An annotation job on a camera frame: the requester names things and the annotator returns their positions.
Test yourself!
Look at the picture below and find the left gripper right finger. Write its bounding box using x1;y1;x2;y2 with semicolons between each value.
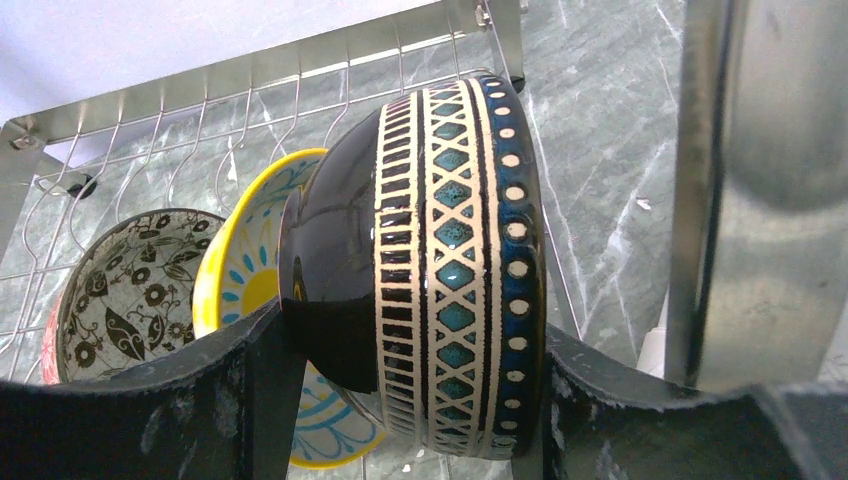
533;328;847;479

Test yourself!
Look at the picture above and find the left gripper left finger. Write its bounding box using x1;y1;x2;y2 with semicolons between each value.
1;301;305;479

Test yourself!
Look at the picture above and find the yellow teal patterned bowl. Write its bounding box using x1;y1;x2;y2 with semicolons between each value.
192;148;384;469

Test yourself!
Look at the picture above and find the brown floral bowl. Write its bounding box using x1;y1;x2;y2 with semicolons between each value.
41;208;224;384

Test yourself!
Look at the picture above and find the beige dark rimmed bowl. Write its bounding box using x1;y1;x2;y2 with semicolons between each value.
278;75;547;460

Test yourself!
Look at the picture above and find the steel dish rack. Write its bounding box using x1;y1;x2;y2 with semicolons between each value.
0;0;848;395

